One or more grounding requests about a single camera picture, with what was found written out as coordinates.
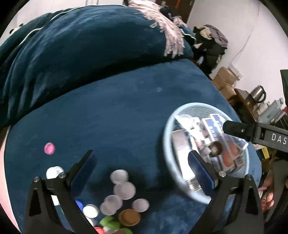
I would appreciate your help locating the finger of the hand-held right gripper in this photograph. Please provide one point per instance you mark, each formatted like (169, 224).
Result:
(238, 130)

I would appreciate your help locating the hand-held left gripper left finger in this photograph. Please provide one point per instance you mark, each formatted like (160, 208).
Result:
(86, 166)

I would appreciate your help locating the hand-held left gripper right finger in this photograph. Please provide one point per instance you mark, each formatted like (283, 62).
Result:
(200, 173)

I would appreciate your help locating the dark brown bottle cap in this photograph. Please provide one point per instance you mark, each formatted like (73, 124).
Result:
(216, 148)

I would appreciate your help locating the pink bottle cap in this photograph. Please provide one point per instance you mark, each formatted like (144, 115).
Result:
(49, 148)

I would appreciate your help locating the light blue mesh basket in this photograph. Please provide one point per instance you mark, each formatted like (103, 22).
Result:
(167, 144)

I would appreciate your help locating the cluster of white bottle caps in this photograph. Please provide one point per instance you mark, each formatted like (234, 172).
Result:
(124, 190)

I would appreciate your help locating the tan bottle cap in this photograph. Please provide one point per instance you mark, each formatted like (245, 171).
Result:
(129, 217)

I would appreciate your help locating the person's right hand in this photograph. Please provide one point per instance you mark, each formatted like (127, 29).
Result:
(268, 191)

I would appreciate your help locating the carton with orange print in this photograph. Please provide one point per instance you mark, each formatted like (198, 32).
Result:
(232, 155)

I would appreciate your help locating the blue and white carton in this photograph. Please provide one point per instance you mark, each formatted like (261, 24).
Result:
(212, 129)

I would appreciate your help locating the grey blue box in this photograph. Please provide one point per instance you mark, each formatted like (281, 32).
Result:
(271, 110)

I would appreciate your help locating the brown wooden cabinet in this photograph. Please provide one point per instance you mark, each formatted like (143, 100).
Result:
(244, 99)

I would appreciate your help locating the blue bottle cap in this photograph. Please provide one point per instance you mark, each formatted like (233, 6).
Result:
(79, 203)

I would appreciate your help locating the grey flat box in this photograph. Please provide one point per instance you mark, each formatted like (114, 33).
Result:
(180, 140)

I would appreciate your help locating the cardboard box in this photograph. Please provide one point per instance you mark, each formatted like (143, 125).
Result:
(228, 92)
(226, 75)

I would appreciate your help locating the steel kettle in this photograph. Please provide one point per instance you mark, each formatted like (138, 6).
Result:
(257, 94)

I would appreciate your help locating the dark blue bed sheet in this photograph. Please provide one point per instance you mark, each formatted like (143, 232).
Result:
(112, 112)

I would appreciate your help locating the green bottle cap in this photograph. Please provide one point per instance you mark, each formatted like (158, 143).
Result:
(126, 231)
(109, 222)

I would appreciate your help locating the red bottle cap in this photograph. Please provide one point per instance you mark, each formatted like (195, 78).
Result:
(99, 230)

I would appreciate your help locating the pink mattress cover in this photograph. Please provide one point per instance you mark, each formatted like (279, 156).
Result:
(6, 180)

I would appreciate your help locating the pile of dark clothes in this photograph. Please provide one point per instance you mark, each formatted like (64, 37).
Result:
(213, 49)

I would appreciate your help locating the dark blue velvet quilt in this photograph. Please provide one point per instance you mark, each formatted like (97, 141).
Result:
(90, 45)

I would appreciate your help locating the pink fringed cloth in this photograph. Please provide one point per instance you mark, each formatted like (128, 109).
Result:
(162, 22)

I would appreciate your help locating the dark wooden door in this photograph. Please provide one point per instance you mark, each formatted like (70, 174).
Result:
(180, 9)

